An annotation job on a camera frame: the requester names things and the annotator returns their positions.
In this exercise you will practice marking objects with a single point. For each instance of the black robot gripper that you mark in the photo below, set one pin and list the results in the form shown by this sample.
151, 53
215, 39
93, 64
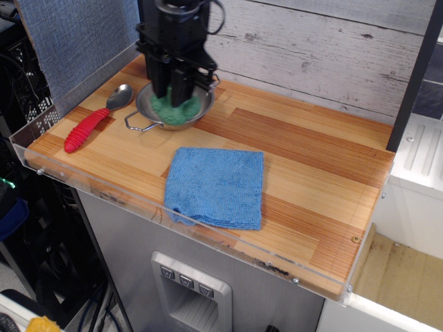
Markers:
178, 60

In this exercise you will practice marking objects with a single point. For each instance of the green toy broccoli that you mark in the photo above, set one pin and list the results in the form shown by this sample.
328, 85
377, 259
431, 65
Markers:
175, 115

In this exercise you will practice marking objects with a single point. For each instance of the stainless steel pot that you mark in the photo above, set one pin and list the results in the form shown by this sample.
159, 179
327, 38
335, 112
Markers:
143, 104

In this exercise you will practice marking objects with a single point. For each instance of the blue microfiber cloth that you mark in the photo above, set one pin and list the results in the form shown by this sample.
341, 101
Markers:
218, 187

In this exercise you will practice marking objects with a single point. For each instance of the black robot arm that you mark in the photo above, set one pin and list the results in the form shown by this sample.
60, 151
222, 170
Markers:
172, 37

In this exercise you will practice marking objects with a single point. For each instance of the blue fabric panel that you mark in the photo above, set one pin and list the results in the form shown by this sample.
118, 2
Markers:
80, 45

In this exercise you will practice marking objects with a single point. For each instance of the black plastic crate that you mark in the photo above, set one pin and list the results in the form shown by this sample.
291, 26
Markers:
24, 90

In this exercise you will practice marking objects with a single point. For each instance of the silver toy fridge cabinet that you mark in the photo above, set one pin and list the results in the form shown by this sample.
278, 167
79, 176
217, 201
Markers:
126, 241

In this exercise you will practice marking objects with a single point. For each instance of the toy water dispenser panel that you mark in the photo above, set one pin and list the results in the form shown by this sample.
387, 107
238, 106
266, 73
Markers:
192, 299

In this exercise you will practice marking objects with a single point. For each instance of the white toy sink unit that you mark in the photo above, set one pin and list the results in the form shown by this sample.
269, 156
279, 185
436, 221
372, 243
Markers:
398, 282

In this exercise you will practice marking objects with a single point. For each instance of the black vertical post left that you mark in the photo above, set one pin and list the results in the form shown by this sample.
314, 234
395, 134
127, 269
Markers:
148, 21

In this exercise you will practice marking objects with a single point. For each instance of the black vertical post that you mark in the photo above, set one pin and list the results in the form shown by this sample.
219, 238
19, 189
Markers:
148, 21
424, 56

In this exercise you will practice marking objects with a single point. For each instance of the red handled metal spoon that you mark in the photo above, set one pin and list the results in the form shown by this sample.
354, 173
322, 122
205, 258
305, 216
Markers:
120, 98

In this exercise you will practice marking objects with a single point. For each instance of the black vertical post right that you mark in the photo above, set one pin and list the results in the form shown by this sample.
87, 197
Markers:
424, 56

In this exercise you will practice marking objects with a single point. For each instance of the clear acrylic guard rail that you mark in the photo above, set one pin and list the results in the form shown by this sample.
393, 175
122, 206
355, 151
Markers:
323, 173

